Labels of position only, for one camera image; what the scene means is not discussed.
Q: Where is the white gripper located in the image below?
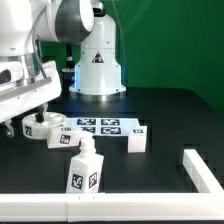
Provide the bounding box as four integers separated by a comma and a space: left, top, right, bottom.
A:
0, 61, 61, 138

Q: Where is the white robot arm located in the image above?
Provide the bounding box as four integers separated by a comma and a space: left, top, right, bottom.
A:
0, 0, 126, 137

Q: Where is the white marker tag sheet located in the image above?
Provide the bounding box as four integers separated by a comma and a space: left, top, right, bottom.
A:
65, 117, 143, 136

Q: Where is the white L-shaped fence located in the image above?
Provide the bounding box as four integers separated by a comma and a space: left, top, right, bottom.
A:
0, 149, 224, 222

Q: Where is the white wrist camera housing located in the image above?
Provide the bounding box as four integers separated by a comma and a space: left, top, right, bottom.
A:
0, 54, 38, 88

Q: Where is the black camera stand pole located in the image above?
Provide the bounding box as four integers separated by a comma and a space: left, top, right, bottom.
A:
65, 44, 75, 72

